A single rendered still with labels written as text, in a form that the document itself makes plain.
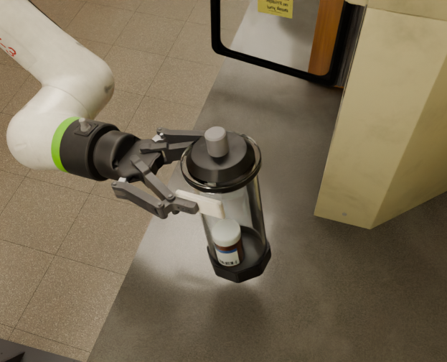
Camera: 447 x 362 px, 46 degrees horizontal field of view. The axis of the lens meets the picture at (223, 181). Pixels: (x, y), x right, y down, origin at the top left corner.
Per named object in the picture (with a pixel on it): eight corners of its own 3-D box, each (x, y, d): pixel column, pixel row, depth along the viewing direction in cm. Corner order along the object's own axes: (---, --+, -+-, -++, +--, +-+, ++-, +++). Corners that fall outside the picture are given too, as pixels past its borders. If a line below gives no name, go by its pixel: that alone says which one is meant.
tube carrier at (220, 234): (283, 236, 85) (273, 139, 70) (255, 290, 79) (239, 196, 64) (224, 219, 90) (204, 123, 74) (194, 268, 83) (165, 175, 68)
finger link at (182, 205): (166, 193, 72) (154, 208, 70) (196, 202, 69) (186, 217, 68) (168, 200, 73) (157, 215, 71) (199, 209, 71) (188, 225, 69)
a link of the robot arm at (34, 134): (16, 175, 91) (-21, 134, 83) (57, 123, 97) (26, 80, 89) (77, 193, 85) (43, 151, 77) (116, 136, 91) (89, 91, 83)
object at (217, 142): (265, 152, 72) (262, 115, 67) (240, 200, 66) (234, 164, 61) (206, 141, 75) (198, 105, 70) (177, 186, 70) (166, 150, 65)
